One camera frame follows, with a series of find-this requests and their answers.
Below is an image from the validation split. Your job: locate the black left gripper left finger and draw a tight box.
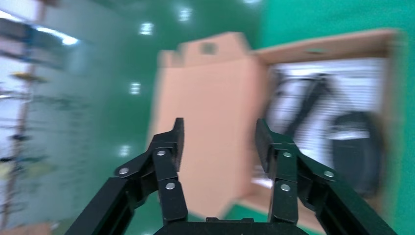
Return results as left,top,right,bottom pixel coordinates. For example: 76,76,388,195
64,117,189,235

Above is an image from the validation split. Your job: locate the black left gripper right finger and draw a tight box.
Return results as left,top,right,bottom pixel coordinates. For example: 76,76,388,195
254,118,398,235

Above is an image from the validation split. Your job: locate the black wired computer mouse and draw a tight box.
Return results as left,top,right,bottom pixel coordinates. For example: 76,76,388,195
330,111,387,199

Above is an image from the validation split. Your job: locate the black data cable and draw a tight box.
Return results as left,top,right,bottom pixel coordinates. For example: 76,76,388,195
268,72,345,138

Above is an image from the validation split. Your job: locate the orange cardboard box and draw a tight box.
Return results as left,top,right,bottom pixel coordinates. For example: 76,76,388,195
150,28,407,228

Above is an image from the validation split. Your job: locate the white printed instruction sheet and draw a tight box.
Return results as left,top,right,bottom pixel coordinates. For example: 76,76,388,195
252,57,389,189

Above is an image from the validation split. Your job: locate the blurry metal shelf rack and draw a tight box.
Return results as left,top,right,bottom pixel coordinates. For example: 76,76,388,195
0,0,93,229

